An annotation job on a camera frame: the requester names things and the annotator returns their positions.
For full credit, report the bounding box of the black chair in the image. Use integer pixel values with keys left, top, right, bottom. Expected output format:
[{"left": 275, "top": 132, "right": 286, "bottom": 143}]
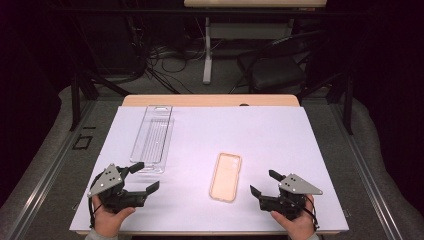
[{"left": 235, "top": 29, "right": 330, "bottom": 95}]

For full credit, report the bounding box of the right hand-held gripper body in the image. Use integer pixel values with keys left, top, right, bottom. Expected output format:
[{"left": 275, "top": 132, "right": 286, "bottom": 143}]
[{"left": 259, "top": 173, "right": 324, "bottom": 221}]

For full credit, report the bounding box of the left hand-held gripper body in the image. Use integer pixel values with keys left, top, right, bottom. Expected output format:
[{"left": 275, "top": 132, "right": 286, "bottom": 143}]
[{"left": 87, "top": 163, "right": 148, "bottom": 214}]

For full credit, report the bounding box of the wooden table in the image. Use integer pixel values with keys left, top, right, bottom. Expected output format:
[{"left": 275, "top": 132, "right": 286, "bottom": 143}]
[{"left": 75, "top": 94, "right": 350, "bottom": 237}]

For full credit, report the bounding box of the metal floor rail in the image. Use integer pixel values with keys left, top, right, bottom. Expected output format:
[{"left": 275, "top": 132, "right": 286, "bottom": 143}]
[
  {"left": 329, "top": 103, "right": 406, "bottom": 240},
  {"left": 4, "top": 99, "right": 98, "bottom": 240}
]

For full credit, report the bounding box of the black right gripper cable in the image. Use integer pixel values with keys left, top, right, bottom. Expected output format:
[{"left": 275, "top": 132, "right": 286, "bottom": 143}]
[{"left": 301, "top": 196, "right": 320, "bottom": 232}]

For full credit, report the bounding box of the person's right hand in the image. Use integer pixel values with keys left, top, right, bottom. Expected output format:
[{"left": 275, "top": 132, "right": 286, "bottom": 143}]
[{"left": 270, "top": 194, "right": 317, "bottom": 240}]

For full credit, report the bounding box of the tangle of floor cables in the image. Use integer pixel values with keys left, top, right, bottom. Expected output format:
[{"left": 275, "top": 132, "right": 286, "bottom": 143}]
[{"left": 142, "top": 38, "right": 208, "bottom": 95}]

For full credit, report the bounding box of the white desk crossbeam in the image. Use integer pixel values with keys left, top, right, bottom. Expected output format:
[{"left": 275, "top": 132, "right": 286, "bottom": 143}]
[{"left": 209, "top": 21, "right": 295, "bottom": 40}]

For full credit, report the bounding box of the beige desk top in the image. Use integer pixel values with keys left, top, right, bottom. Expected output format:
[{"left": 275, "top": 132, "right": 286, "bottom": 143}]
[{"left": 183, "top": 0, "right": 328, "bottom": 9}]

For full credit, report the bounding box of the white desk leg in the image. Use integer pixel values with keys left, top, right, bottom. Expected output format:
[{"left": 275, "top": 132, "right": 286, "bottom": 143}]
[{"left": 202, "top": 16, "right": 215, "bottom": 85}]

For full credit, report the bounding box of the beige phone case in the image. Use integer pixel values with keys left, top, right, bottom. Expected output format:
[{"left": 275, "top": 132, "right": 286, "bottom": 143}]
[{"left": 208, "top": 152, "right": 243, "bottom": 204}]

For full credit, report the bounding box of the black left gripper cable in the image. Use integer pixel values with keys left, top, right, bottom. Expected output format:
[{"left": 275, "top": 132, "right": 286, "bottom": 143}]
[{"left": 87, "top": 195, "right": 103, "bottom": 230}]

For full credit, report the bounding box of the white board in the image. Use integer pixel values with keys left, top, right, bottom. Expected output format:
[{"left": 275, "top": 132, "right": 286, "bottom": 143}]
[{"left": 69, "top": 105, "right": 350, "bottom": 233}]

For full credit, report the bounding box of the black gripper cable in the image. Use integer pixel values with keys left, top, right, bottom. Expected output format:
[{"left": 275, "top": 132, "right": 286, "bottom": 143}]
[
  {"left": 87, "top": 195, "right": 103, "bottom": 230},
  {"left": 301, "top": 196, "right": 320, "bottom": 232}
]

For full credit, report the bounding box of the black metal stand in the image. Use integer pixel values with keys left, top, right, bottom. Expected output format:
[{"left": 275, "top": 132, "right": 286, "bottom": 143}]
[
  {"left": 68, "top": 69, "right": 132, "bottom": 132},
  {"left": 296, "top": 70, "right": 355, "bottom": 136}
]

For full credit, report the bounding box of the person's left hand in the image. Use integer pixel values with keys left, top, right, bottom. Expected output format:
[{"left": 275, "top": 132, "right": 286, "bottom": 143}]
[{"left": 91, "top": 195, "right": 137, "bottom": 238}]

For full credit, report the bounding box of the clear plastic packaging tray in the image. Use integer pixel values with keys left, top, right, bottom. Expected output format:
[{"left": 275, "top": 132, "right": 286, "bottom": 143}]
[{"left": 129, "top": 104, "right": 175, "bottom": 175}]

